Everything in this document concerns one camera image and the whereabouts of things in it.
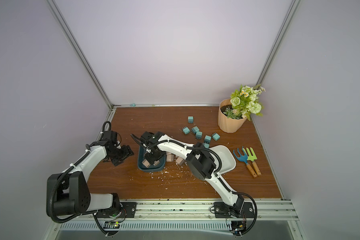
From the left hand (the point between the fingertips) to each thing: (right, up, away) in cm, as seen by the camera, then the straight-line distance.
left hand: (131, 154), depth 88 cm
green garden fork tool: (+75, -4, +4) cm, 76 cm away
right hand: (+13, -3, 0) cm, 14 cm away
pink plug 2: (+16, -4, -5) cm, 17 cm away
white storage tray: (+59, -5, 0) cm, 59 cm away
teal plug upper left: (+33, +13, +15) cm, 39 cm away
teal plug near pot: (+54, +9, +12) cm, 56 cm away
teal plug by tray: (+42, +10, +12) cm, 45 cm away
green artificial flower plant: (+68, +31, -3) cm, 74 cm away
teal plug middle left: (+40, +14, +15) cm, 45 cm away
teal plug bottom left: (+48, +8, +10) cm, 49 cm away
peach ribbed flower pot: (+61, +17, +7) cm, 64 cm away
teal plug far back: (+37, +21, +22) cm, 48 cm away
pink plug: (+9, -5, -2) cm, 11 cm away
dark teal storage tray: (+14, -6, -7) cm, 17 cm away
